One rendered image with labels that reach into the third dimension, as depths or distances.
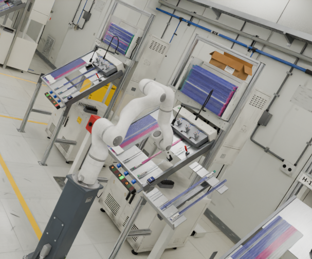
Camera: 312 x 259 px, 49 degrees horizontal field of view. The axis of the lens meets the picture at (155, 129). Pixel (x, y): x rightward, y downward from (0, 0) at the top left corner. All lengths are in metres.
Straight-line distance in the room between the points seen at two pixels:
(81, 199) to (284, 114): 2.68
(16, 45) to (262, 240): 5.57
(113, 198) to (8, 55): 4.14
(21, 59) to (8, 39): 0.44
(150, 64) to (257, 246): 2.44
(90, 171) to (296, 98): 2.68
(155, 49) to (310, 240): 2.55
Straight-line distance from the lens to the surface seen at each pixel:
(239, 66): 3.18
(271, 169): 4.14
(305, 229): 2.34
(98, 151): 2.14
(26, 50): 6.84
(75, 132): 3.91
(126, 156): 2.79
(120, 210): 3.19
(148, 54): 3.87
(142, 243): 3.03
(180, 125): 2.88
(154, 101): 2.12
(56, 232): 2.40
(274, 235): 2.27
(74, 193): 2.25
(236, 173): 4.34
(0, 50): 6.72
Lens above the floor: 1.71
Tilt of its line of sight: 14 degrees down
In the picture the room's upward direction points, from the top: 27 degrees clockwise
